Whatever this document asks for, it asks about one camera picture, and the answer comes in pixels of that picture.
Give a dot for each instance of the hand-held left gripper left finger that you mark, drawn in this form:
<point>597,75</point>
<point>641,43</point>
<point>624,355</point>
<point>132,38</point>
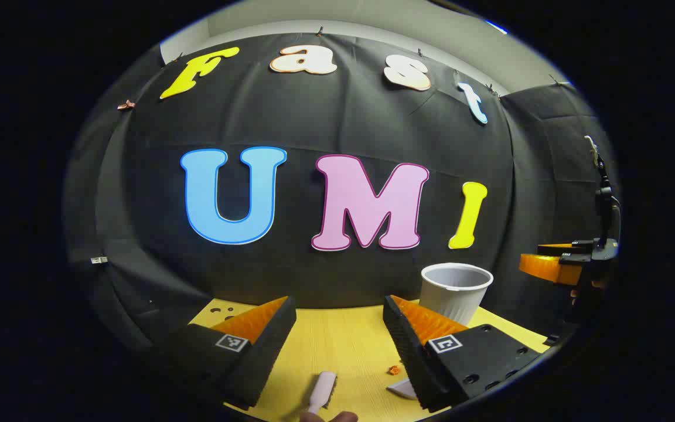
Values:
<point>267,351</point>

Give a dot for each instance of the yellow wooden desktop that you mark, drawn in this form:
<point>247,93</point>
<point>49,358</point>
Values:
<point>343,340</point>

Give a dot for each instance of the small white broom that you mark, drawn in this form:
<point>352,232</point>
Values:
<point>323,390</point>

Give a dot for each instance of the copper cloth clip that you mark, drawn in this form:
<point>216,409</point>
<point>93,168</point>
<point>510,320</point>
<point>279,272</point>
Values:
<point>126,105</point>

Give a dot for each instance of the orange paper ball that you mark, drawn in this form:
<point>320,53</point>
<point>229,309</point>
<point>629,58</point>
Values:
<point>394,370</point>

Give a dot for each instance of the white ribbed garbage bin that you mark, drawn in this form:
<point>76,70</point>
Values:
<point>454,305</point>

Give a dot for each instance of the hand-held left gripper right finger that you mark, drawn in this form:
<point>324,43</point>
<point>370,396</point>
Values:
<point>411,357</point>

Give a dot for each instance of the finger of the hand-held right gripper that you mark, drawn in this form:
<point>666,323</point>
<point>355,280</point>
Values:
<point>566,248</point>
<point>548,268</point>

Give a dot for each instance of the white plastic dustpan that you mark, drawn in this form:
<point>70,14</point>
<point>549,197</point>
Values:
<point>403,389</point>

